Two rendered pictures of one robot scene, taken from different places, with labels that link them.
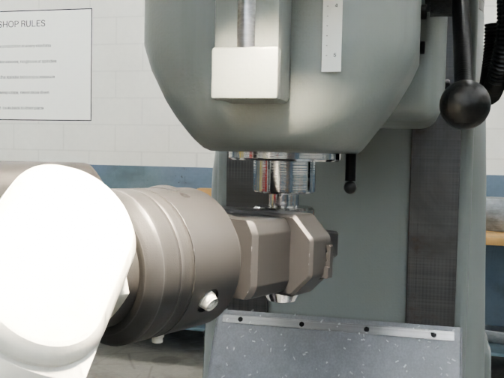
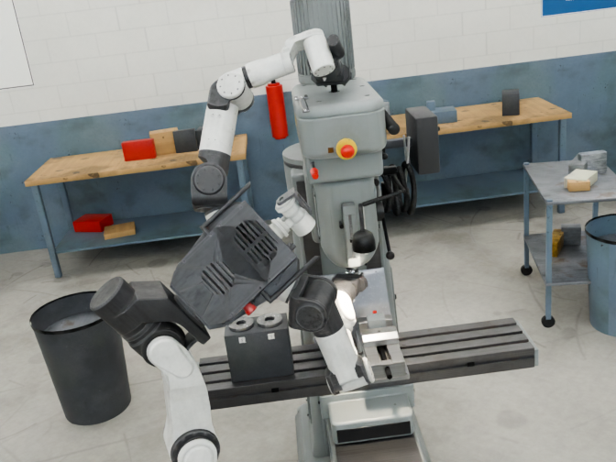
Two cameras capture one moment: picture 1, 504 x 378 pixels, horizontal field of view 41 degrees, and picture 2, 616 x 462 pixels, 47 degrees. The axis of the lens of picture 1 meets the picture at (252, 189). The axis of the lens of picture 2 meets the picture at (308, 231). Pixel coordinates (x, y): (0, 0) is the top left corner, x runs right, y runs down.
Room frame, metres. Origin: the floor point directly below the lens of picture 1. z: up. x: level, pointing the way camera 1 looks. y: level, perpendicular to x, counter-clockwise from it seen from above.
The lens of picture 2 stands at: (-1.59, 0.67, 2.28)
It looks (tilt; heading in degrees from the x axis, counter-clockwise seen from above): 21 degrees down; 345
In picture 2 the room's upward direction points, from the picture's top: 7 degrees counter-clockwise
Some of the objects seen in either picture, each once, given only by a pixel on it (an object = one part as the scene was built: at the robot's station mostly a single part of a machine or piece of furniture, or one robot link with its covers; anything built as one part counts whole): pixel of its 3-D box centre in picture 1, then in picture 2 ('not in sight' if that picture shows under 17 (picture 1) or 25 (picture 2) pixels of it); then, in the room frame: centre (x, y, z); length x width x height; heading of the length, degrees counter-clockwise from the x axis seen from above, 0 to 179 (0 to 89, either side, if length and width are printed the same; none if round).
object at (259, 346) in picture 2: not in sight; (258, 346); (0.58, 0.33, 1.04); 0.22 x 0.12 x 0.20; 76
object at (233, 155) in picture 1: (285, 155); not in sight; (0.52, -0.02, 1.31); 0.09 x 0.09 x 0.01
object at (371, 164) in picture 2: not in sight; (339, 152); (0.56, -0.04, 1.68); 0.34 x 0.24 x 0.10; 166
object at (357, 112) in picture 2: not in sight; (335, 115); (0.53, -0.03, 1.81); 0.47 x 0.26 x 0.16; 166
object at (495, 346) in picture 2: not in sight; (361, 362); (0.52, -0.03, 0.90); 1.24 x 0.23 x 0.08; 76
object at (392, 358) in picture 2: not in sight; (379, 341); (0.47, -0.08, 0.99); 0.35 x 0.15 x 0.11; 166
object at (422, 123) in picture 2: not in sight; (423, 139); (0.73, -0.42, 1.62); 0.20 x 0.09 x 0.21; 166
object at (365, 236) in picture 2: not in sight; (363, 239); (0.29, 0.00, 1.47); 0.07 x 0.07 x 0.06
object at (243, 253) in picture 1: (205, 257); (345, 290); (0.44, 0.03, 1.24); 0.13 x 0.12 x 0.10; 53
